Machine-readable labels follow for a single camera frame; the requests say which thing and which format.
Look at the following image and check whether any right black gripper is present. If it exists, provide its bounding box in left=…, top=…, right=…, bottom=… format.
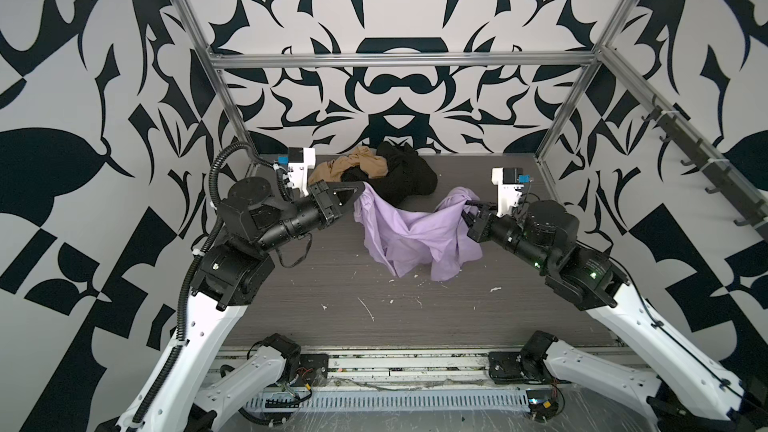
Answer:
left=457, top=196, right=555, bottom=274

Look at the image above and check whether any purple cloth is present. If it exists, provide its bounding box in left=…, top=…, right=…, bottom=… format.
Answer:
left=354, top=185, right=483, bottom=282

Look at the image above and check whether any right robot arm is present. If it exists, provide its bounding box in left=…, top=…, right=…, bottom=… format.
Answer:
left=462, top=200, right=767, bottom=431

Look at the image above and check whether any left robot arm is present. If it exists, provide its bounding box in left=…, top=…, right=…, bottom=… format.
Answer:
left=98, top=177, right=365, bottom=431

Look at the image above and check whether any tan cloth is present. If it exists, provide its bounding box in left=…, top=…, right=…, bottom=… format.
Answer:
left=308, top=146, right=389, bottom=184

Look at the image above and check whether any black cloth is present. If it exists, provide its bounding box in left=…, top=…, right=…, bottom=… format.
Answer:
left=341, top=142, right=438, bottom=206

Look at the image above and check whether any black hook rack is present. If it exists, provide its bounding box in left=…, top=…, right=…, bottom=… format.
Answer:
left=643, top=94, right=767, bottom=242

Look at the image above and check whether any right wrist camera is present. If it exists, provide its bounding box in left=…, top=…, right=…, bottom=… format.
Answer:
left=491, top=167, right=531, bottom=217

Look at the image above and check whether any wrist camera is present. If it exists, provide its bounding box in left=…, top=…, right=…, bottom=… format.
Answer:
left=491, top=167, right=531, bottom=217
left=276, top=147, right=316, bottom=198

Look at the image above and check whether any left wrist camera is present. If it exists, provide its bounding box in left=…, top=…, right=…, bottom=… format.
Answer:
left=276, top=147, right=316, bottom=198

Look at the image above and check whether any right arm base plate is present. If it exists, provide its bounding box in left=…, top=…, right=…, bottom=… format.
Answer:
left=488, top=350, right=553, bottom=385

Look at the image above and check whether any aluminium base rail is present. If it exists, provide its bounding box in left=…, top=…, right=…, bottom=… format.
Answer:
left=203, top=344, right=664, bottom=394

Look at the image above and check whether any white slotted cable duct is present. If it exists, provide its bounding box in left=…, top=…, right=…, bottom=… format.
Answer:
left=245, top=389, right=529, bottom=413

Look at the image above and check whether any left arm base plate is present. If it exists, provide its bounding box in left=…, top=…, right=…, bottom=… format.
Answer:
left=277, top=353, right=330, bottom=386

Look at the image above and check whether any aluminium frame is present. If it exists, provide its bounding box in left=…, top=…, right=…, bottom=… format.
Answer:
left=149, top=0, right=768, bottom=349

